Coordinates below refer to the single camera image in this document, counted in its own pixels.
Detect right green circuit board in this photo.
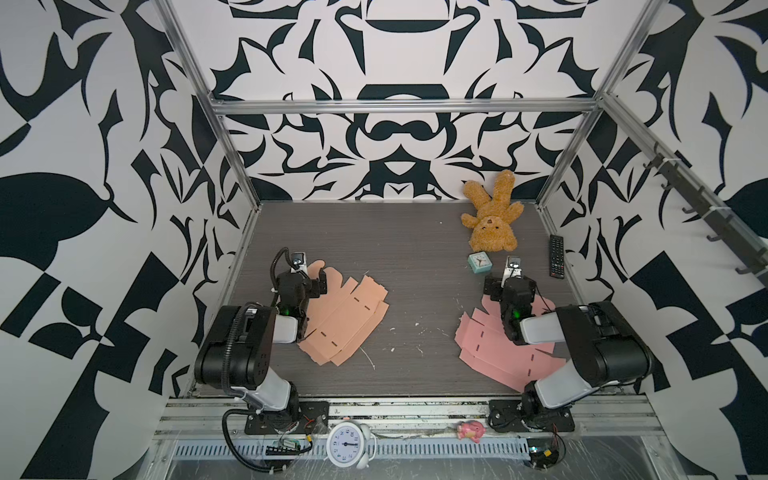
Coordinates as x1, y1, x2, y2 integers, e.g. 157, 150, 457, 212
524, 442, 563, 471

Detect green circuit board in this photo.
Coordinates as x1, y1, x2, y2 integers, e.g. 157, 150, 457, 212
265, 438, 304, 456
524, 442, 563, 471

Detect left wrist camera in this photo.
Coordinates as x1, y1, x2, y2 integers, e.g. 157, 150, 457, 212
290, 252, 308, 274

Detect small pink toy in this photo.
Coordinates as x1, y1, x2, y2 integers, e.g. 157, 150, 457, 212
456, 421, 486, 444

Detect pink flat cardboard box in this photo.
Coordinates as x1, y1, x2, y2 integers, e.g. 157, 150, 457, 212
454, 295, 567, 392

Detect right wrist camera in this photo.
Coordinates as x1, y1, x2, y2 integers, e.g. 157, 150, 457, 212
502, 256, 523, 282

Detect black wall hook rail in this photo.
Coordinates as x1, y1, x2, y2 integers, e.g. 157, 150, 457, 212
644, 141, 767, 288

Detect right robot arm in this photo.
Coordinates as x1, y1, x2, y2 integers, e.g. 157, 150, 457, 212
484, 275, 654, 434

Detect white round alarm clock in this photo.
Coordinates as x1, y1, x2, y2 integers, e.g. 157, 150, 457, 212
326, 420, 378, 470

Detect white slotted cable duct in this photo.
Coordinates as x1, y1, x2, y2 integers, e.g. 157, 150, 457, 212
170, 436, 532, 462

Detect small teal alarm clock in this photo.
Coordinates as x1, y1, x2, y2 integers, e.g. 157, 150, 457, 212
468, 251, 493, 274

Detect orange cardboard box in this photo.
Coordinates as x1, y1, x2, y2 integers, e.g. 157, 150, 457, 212
298, 260, 389, 366

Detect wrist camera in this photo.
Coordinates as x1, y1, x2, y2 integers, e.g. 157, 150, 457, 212
290, 252, 308, 274
502, 256, 523, 282

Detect left green circuit board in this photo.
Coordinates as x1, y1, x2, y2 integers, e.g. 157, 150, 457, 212
265, 438, 304, 456

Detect black remote control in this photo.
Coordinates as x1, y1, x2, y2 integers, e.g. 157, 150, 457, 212
548, 235, 565, 279

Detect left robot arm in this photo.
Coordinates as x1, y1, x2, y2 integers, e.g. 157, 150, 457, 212
194, 247, 328, 475

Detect brown teddy bear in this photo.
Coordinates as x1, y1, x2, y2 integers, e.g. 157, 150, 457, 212
461, 170, 524, 253

